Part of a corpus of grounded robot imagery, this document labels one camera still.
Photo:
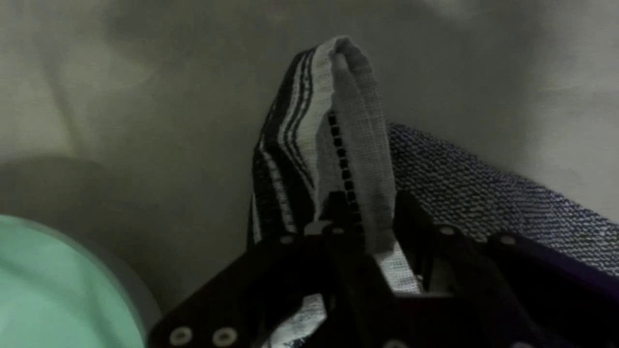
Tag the grey knitted sock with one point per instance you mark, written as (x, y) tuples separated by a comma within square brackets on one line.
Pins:
[(350, 127)]

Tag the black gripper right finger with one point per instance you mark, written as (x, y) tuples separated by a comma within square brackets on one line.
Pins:
[(514, 295)]

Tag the mint green bowl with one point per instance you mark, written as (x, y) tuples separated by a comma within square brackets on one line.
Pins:
[(58, 290)]

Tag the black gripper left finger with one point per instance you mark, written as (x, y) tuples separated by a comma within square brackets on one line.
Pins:
[(282, 276)]

